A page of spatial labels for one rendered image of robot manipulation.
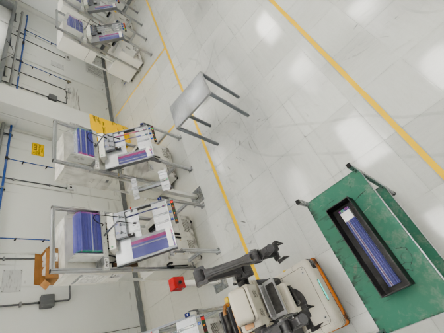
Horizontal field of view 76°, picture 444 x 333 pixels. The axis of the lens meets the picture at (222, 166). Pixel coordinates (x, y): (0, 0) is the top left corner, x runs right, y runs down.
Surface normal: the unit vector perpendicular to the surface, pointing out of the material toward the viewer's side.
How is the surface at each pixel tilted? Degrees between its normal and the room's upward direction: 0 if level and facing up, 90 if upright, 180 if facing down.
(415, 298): 0
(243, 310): 42
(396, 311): 0
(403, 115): 0
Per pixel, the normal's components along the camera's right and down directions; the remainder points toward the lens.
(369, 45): -0.68, -0.23
